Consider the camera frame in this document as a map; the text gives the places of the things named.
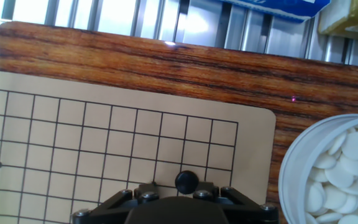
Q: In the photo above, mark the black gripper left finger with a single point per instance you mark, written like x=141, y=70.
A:
x=104, y=211

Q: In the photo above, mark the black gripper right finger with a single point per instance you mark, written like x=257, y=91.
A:
x=250, y=211

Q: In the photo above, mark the black go stone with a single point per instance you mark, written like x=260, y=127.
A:
x=186, y=182

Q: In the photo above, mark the beige go board mat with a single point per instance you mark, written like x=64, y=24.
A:
x=73, y=130

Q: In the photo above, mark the brown wooden board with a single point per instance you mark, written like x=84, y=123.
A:
x=197, y=74

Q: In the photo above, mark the white round bowl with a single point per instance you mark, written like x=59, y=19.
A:
x=294, y=168

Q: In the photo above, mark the white go stones pile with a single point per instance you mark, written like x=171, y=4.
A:
x=346, y=174

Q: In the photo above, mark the blue tissue pack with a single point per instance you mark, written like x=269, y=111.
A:
x=275, y=7

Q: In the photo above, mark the gold tissue pack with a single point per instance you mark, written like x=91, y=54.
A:
x=353, y=18

